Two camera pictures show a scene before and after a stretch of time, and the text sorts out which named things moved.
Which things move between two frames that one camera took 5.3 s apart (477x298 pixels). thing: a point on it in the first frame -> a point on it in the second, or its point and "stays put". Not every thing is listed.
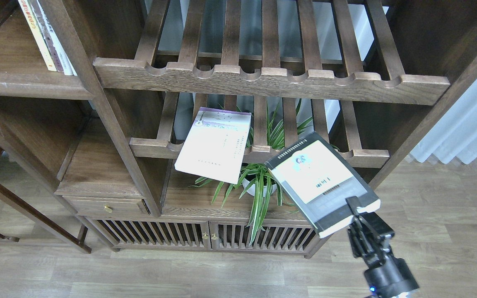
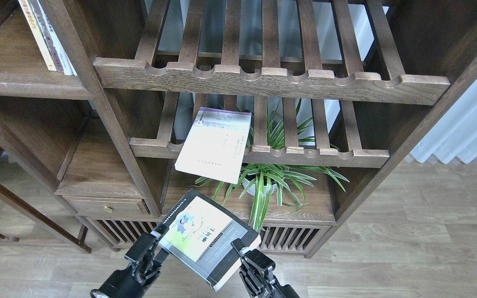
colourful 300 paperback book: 44,49 stays put
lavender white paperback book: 214,147 stays put
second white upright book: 68,68 stays put
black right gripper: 369,235 -> 256,270
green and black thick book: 320,179 -> 198,232
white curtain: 473,128 stays put
